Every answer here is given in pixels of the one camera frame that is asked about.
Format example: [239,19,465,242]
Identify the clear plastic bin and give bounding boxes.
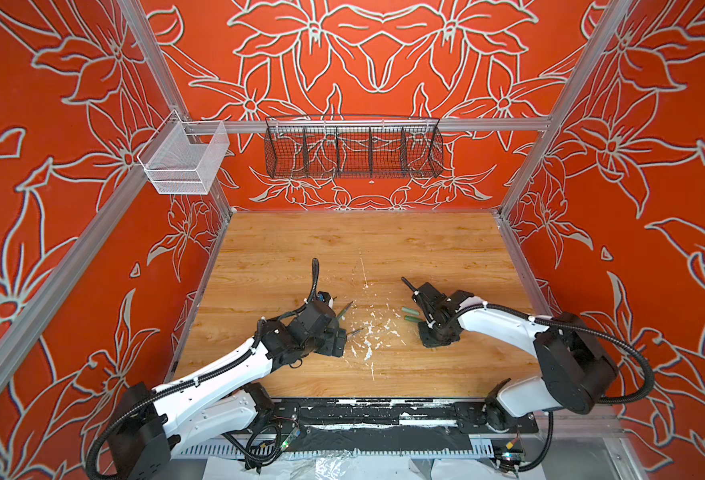
[138,115,230,195]

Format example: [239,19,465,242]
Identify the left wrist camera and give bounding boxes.
[316,291,334,307]

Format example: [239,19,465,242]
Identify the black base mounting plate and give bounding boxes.
[218,397,540,436]

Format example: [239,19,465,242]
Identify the green pen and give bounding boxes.
[336,300,356,320]

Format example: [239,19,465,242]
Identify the white slotted cable duct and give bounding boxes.
[178,438,495,461]

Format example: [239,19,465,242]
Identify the black wire mesh basket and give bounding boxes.
[264,115,445,180]

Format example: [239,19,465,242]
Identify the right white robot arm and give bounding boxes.
[402,278,656,418]

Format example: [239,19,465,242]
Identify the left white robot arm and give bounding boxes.
[84,260,348,479]

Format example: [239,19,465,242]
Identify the right base cable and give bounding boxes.
[489,410,557,475]

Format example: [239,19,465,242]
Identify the left base cable bundle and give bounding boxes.
[222,413,300,472]

